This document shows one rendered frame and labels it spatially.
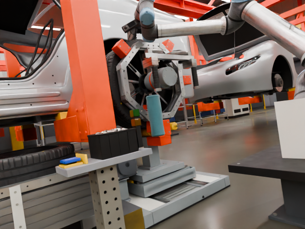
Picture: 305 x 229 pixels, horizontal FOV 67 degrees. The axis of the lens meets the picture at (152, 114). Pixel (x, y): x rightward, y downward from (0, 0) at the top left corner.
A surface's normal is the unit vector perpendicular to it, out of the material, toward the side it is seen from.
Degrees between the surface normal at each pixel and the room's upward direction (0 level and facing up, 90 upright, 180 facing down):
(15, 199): 90
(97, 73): 90
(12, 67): 90
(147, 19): 141
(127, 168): 90
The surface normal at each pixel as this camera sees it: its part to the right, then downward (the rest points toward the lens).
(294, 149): -0.73, 0.11
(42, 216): 0.60, -0.09
